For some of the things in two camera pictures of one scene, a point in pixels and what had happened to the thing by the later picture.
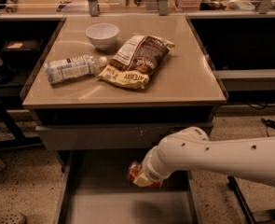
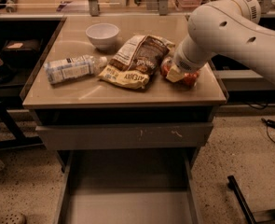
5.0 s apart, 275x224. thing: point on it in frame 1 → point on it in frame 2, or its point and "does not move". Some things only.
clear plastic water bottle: [59, 70] does not move
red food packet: [134, 168] → [190, 77]
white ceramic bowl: [103, 35] does not move
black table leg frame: [2, 105] does not move
